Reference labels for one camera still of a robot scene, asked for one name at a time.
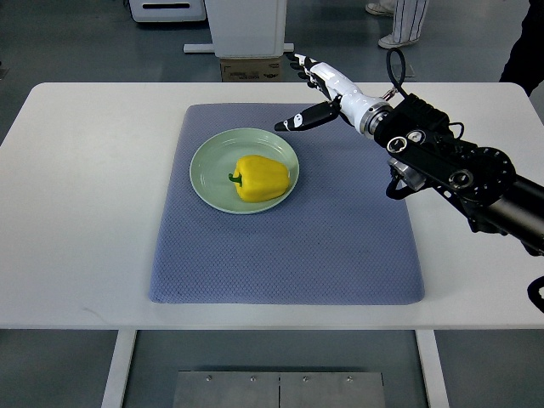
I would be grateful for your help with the person in dark clothing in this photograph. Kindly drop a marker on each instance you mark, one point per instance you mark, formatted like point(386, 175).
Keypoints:
point(524, 66)

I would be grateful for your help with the grey floor outlet plate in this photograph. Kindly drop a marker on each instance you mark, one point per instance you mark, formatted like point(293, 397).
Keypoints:
point(399, 70)

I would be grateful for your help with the person in striped trousers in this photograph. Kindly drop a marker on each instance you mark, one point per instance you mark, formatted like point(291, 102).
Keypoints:
point(408, 19)

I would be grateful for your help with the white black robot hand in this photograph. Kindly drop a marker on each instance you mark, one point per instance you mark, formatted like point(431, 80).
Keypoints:
point(343, 99)

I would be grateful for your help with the white pedestal column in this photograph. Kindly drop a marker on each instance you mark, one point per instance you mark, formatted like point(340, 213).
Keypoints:
point(245, 29)

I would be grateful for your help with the right white table leg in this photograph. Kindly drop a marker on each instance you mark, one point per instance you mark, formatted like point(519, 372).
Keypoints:
point(431, 369)

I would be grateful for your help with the white machine cabinet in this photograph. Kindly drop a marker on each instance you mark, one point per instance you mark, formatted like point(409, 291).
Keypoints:
point(166, 11)

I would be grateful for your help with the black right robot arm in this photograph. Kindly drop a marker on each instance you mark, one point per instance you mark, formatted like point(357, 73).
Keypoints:
point(479, 182)

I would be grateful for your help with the left white table leg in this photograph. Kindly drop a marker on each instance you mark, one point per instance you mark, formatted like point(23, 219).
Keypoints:
point(120, 364)

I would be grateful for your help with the cardboard box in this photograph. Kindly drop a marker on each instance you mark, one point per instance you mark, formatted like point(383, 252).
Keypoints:
point(251, 70)

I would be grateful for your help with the blue textured mat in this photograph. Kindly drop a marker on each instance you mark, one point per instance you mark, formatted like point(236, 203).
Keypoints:
point(336, 239)

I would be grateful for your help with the yellow bell pepper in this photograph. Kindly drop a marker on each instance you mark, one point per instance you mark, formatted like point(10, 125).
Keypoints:
point(257, 178)

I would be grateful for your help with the light green plate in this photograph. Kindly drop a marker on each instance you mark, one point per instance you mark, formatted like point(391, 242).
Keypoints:
point(215, 159)

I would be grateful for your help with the white table leg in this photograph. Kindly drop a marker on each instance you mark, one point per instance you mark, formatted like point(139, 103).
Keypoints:
point(120, 364)
point(431, 369)

